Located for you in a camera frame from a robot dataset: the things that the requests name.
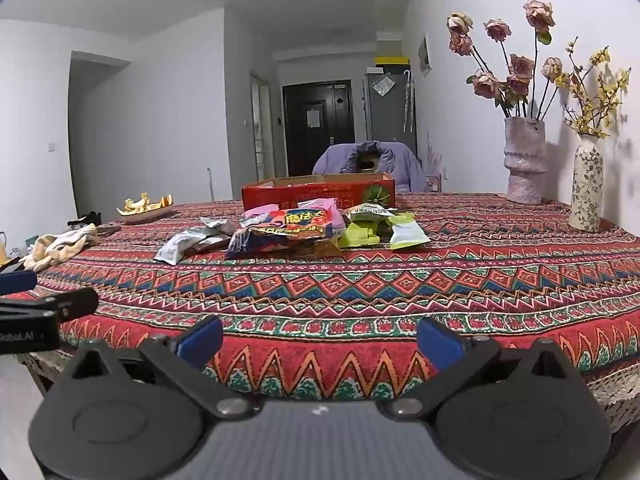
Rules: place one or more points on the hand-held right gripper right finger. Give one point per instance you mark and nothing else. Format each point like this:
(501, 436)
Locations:
(440, 342)

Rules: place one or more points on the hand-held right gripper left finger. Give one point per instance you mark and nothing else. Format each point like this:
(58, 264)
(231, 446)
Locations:
(200, 341)

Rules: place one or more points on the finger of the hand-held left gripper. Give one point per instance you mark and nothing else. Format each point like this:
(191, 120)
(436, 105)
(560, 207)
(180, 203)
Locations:
(75, 302)
(17, 281)

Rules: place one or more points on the small silver snack packet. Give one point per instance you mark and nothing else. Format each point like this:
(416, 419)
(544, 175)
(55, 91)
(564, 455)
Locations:
(175, 249)

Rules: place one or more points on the dark blue snack bag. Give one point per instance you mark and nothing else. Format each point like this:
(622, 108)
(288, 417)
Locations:
(245, 246)

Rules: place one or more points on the white silver snack packet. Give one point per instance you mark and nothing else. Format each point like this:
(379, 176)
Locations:
(215, 227)

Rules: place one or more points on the white green snack packet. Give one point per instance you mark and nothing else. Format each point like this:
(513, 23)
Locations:
(406, 232)

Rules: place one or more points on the green bar snack packet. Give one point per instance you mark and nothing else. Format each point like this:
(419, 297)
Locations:
(357, 237)

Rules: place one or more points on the large pink snack packet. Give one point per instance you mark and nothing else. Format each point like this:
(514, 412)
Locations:
(260, 214)

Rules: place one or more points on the small white snack packet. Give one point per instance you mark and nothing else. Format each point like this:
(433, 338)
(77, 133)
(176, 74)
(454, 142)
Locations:
(370, 211)

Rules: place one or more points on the red yellow snack bag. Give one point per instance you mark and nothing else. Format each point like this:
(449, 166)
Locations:
(295, 222)

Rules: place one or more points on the red cardboard box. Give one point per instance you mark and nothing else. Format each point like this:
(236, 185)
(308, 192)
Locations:
(320, 191)

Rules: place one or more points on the clutter of small bottles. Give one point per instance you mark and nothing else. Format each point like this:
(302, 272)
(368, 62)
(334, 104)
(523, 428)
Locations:
(25, 247)

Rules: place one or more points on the cream cloth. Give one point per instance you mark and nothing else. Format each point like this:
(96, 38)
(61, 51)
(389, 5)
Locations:
(55, 247)

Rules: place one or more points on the dark flat device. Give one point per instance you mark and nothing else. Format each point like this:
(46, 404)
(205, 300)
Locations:
(109, 230)

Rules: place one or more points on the brown plate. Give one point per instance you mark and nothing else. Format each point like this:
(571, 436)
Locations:
(150, 215)

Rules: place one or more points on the yellow fruit peels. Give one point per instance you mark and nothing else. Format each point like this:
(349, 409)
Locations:
(142, 203)

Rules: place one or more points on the pink ceramic vase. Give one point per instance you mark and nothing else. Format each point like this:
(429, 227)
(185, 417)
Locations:
(525, 170)

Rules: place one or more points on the purple puffer jacket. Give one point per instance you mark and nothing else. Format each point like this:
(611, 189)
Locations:
(340, 160)

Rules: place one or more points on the white interior door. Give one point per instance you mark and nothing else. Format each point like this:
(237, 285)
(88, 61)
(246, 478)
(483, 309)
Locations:
(262, 130)

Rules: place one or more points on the grey refrigerator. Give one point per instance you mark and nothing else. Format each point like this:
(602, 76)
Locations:
(387, 120)

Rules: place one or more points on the dark entrance door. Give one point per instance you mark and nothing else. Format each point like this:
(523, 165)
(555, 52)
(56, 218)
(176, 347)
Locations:
(330, 135)

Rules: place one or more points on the white folded umbrella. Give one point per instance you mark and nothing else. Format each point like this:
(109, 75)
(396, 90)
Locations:
(409, 105)

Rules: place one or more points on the white paper on door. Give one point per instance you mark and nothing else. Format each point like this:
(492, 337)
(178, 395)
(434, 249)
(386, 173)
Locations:
(313, 117)

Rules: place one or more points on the clear bag on refrigerator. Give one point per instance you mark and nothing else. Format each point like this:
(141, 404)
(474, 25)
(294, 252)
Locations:
(383, 86)

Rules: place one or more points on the yellow black box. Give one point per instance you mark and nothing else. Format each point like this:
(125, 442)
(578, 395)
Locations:
(392, 62)

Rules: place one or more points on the dried pink roses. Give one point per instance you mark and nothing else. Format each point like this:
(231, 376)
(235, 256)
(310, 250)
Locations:
(520, 67)

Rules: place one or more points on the yellow flower branches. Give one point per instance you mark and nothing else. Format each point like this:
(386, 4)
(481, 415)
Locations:
(595, 95)

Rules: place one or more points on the wall picture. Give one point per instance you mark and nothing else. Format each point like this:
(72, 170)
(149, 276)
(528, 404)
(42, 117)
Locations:
(424, 55)

